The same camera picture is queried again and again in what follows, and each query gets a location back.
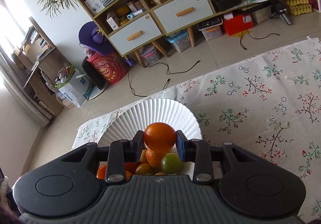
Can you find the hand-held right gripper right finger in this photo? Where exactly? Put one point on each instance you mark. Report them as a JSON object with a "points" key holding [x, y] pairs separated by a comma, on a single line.
{"points": [[181, 147]]}

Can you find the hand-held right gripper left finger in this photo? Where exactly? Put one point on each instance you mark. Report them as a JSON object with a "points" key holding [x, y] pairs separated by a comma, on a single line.
{"points": [[140, 145]]}

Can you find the green cherry tomato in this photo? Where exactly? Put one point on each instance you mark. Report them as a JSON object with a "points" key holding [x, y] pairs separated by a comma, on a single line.
{"points": [[171, 163]]}

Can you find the orange cherry tomato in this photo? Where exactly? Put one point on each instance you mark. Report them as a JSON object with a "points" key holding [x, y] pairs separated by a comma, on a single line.
{"points": [[159, 138]]}

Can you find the yellow cherry tomato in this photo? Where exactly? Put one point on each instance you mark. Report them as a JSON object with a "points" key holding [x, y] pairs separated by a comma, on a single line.
{"points": [[143, 168]]}

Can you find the white ribbed plate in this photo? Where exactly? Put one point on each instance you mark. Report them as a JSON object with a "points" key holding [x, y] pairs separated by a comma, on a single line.
{"points": [[155, 113]]}

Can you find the floral tablecloth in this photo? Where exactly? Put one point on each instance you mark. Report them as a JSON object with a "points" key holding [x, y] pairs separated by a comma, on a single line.
{"points": [[250, 113]]}

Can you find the red snack bucket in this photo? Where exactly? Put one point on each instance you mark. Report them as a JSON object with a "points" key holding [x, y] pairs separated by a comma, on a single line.
{"points": [[110, 68]]}

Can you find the black panel on white base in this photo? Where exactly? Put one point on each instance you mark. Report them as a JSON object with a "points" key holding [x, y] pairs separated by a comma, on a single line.
{"points": [[94, 73]]}

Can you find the white paper bag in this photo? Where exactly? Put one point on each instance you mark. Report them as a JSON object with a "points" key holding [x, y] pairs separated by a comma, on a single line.
{"points": [[74, 91]]}

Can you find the plush toys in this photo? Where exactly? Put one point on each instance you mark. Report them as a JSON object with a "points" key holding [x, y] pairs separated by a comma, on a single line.
{"points": [[62, 75]]}

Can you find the blue lid storage box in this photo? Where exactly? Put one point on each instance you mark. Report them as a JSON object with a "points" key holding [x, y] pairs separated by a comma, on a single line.
{"points": [[178, 42]]}

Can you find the white drawer with round lock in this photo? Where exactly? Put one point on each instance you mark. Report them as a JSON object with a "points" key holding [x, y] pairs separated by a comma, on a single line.
{"points": [[120, 40], [198, 5]]}

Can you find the wooden shelf cabinet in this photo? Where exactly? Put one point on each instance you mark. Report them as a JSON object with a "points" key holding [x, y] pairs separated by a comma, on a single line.
{"points": [[191, 37]]}

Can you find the purple hat plush toy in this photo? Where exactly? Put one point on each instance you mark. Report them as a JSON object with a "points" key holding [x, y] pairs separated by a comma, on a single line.
{"points": [[86, 35]]}

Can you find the black lid storage box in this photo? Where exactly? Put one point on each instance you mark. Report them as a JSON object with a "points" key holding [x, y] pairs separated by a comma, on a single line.
{"points": [[210, 29]]}

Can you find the wooden bookshelf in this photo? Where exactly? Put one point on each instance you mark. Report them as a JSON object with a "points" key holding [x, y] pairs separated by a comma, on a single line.
{"points": [[45, 63]]}

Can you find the small white box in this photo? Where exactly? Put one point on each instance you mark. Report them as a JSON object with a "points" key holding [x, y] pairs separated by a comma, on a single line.
{"points": [[112, 22]]}

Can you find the light curtain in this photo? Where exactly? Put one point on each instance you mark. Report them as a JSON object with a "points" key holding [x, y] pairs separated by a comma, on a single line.
{"points": [[22, 98]]}

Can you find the white and blue thermometer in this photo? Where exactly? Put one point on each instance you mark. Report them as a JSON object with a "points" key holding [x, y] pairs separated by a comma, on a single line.
{"points": [[133, 15]]}

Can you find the red box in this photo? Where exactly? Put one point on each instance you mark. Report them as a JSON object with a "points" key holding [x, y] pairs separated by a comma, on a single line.
{"points": [[235, 25]]}

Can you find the orange fruit on shelf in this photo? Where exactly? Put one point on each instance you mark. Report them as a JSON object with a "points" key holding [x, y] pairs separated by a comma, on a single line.
{"points": [[122, 11]]}

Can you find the small orange boxes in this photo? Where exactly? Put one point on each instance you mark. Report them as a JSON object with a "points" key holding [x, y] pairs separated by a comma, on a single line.
{"points": [[133, 6]]}

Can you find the white carton on shelf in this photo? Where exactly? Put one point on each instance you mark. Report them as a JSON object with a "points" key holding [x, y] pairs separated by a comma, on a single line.
{"points": [[94, 5]]}

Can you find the black tool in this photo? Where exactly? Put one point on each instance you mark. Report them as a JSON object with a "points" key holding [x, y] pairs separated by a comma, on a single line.
{"points": [[279, 10]]}

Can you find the yellow egg cartons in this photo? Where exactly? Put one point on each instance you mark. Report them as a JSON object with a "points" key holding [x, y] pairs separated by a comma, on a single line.
{"points": [[298, 5]]}

